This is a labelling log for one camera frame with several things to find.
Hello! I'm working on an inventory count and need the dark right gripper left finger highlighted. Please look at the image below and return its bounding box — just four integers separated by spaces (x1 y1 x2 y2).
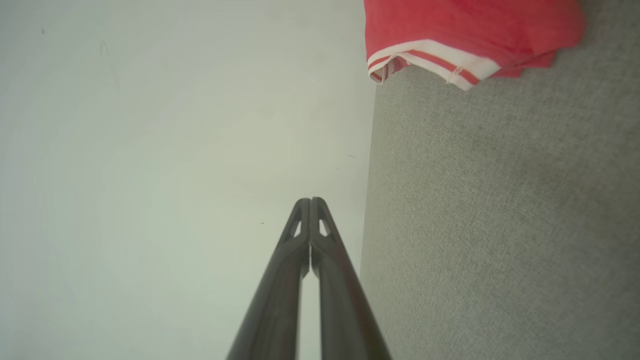
226 197 312 360

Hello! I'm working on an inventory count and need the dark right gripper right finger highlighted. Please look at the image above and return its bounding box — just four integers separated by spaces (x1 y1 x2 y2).
310 196 393 360

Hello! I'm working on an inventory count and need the red garment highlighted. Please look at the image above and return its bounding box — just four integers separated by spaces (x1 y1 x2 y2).
363 0 586 92

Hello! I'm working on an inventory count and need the grey fabric sofa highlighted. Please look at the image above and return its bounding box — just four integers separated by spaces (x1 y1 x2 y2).
359 0 640 360

